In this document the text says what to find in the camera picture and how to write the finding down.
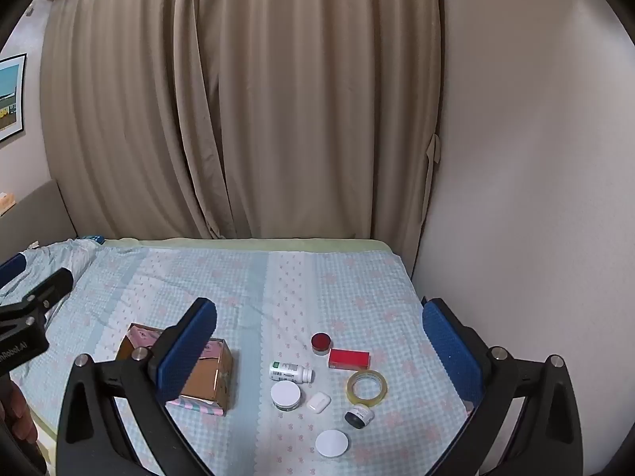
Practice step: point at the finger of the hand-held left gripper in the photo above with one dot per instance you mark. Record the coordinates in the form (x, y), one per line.
(11, 267)
(52, 287)

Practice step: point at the framed wall poster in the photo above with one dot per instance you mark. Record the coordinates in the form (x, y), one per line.
(10, 99)

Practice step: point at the small dark jar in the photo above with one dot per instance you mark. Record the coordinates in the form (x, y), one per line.
(358, 416)

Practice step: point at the clear round plastic lid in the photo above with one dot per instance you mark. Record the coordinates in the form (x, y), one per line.
(353, 392)

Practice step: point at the white crumpled quilt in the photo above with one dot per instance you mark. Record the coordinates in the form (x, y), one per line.
(59, 258)

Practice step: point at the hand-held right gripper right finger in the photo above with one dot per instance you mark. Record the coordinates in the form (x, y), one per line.
(449, 347)

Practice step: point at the dark red small cap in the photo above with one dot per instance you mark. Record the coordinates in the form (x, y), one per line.
(321, 342)

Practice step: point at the beige curtain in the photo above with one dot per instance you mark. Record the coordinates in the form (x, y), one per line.
(248, 109)

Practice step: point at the cardboard box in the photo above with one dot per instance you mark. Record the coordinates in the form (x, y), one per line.
(203, 372)

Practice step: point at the red carton box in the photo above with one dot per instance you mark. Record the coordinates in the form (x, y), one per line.
(348, 359)

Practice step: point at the person's left hand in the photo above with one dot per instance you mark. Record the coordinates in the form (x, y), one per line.
(12, 406)

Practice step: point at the white round cream jar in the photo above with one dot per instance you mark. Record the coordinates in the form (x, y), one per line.
(285, 394)

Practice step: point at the small white-lidded jar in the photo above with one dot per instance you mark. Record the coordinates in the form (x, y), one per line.
(332, 443)

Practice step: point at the white earbuds case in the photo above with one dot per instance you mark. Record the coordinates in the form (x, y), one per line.
(318, 402)

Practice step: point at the grey headboard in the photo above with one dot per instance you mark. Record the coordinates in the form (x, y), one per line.
(39, 218)

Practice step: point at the white pill bottle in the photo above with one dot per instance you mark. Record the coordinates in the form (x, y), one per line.
(290, 372)

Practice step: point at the small blue object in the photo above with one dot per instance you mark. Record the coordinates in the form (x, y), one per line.
(94, 239)

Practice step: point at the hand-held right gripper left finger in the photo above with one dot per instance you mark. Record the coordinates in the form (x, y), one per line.
(191, 347)

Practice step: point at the blue checkered blanket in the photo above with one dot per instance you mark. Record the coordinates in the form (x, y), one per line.
(297, 282)

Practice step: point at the pale green mattress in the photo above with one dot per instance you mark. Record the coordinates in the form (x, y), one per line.
(248, 244)

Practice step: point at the small beige box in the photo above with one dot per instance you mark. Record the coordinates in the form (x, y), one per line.
(6, 199)

